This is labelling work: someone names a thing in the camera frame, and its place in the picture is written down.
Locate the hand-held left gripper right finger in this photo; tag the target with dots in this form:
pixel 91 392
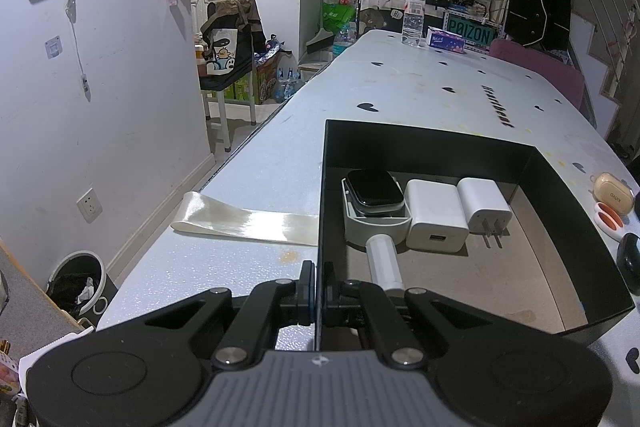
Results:
pixel 331 302

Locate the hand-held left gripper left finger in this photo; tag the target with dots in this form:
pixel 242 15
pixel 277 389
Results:
pixel 306 302

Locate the black smartwatch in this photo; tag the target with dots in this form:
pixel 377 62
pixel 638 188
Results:
pixel 375 189

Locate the large white charger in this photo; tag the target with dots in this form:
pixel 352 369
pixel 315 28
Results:
pixel 434 217

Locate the black cardboard box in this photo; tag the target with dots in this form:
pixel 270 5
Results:
pixel 425 147

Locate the small white charger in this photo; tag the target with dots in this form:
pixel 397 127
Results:
pixel 484 202

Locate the white orange scissors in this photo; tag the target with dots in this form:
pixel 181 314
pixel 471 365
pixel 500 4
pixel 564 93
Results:
pixel 609 219

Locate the beige earbud case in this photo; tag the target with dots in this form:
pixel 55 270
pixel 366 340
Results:
pixel 614 194

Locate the black oval mouse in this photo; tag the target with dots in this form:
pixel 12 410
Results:
pixel 631 259

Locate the translucent plastic strip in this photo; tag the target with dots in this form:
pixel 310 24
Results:
pixel 240 222

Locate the pack of water bottles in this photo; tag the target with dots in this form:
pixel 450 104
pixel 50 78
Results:
pixel 289 82

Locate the trash bin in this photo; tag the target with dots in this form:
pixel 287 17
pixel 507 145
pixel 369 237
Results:
pixel 80 279

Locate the large water bottle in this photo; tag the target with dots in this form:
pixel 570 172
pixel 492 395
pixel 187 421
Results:
pixel 344 43

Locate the broom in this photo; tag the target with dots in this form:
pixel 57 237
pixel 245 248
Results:
pixel 320 39

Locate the cartoon tote bag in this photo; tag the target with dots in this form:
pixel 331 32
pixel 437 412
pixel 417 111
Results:
pixel 230 47

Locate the purple tissue box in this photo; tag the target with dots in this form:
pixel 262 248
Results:
pixel 446 42

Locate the green plastic bag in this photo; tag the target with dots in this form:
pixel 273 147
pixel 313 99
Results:
pixel 337 17

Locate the clear water bottle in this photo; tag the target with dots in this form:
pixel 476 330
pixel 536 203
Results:
pixel 413 19

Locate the teal sign box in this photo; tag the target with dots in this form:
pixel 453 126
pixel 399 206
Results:
pixel 470 36

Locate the pink chair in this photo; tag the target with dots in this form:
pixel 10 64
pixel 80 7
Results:
pixel 540 69

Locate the black vest with white trim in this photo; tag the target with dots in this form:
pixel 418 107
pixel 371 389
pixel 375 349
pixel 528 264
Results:
pixel 540 2

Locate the white stool frame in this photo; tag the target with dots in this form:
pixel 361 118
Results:
pixel 220 117

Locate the white wall socket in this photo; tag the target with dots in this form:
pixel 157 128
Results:
pixel 89 206

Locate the white wall hook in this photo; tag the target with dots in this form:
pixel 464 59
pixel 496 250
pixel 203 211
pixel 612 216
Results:
pixel 54 47

